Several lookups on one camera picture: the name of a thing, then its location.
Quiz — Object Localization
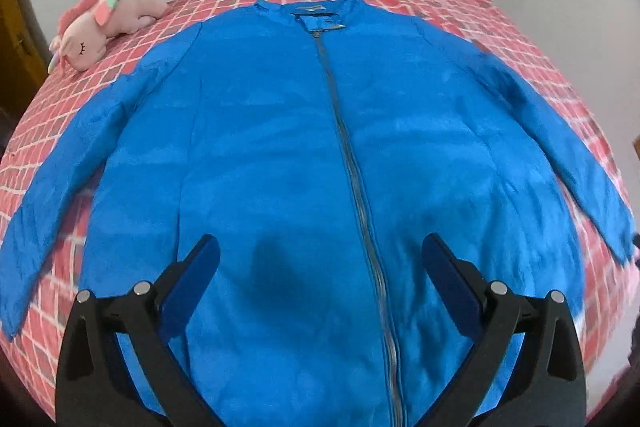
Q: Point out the blue puffer jacket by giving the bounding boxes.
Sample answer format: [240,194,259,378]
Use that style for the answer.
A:
[1,0,634,426]

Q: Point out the red checkered bed sheet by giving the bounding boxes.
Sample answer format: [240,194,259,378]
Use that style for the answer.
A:
[1,0,620,416]

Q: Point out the brown wooden door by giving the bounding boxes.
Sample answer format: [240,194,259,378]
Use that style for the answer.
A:
[0,0,50,153]

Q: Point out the pink unicorn plush toy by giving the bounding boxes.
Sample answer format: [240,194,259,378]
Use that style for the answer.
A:
[48,0,168,72]

